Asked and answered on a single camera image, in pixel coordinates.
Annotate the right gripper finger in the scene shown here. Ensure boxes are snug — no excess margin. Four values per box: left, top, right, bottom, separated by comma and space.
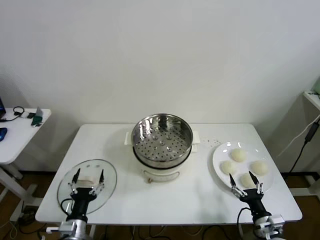
228, 173, 248, 198
248, 171, 264, 195

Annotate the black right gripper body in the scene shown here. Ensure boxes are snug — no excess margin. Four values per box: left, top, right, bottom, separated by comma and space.
243, 189, 271, 221

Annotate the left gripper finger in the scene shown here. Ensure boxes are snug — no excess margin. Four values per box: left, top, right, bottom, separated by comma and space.
67, 167, 81, 196
89, 168, 105, 196

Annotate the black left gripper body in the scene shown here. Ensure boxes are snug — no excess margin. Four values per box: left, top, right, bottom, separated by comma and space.
66, 187, 93, 221

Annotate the round glass lid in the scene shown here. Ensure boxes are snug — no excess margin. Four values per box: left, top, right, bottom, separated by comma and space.
56, 158, 118, 216

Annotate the white steamed baozi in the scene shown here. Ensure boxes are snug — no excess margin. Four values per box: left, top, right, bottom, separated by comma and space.
230, 148, 248, 163
239, 172, 257, 189
250, 160, 269, 176
219, 160, 238, 175

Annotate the perforated steel steamer basket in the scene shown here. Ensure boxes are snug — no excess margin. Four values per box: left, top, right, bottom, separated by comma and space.
131, 113, 194, 169

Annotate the white oval plate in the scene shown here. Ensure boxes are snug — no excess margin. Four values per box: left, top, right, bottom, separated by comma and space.
212, 141, 275, 196

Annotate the white electric cooking pot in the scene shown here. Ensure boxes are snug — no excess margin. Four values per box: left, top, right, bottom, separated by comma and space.
124, 129, 201, 185

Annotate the white side desk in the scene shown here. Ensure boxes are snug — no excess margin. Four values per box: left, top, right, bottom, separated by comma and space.
0, 107, 52, 222

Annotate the green and grey device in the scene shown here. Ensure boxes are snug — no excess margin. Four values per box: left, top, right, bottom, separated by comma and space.
31, 106, 44, 128

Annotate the white shelf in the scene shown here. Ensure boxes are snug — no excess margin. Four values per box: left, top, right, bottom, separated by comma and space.
302, 90, 320, 112

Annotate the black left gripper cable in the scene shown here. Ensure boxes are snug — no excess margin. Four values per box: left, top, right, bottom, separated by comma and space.
58, 198, 73, 218

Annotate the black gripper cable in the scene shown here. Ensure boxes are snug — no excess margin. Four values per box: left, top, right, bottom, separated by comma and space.
236, 206, 253, 240
58, 198, 73, 218

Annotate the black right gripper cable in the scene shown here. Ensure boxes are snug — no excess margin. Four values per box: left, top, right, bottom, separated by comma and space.
236, 206, 253, 240

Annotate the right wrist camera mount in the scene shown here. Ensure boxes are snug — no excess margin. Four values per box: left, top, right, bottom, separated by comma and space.
259, 214, 286, 233

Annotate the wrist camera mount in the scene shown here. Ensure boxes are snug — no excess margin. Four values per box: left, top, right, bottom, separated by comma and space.
259, 214, 286, 233
46, 221, 77, 235

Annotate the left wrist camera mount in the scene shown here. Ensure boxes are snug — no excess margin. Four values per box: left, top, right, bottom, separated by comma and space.
46, 221, 77, 235

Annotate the power strip with cables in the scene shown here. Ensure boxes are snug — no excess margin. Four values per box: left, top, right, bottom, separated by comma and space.
9, 203, 61, 240

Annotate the white wall cable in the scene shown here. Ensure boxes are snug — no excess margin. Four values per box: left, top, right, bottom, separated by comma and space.
276, 119, 320, 158

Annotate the black power adapter cable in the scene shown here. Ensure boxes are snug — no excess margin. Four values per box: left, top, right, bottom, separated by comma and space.
288, 119, 320, 174

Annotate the black looped cable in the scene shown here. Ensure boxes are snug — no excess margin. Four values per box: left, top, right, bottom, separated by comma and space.
0, 106, 25, 123

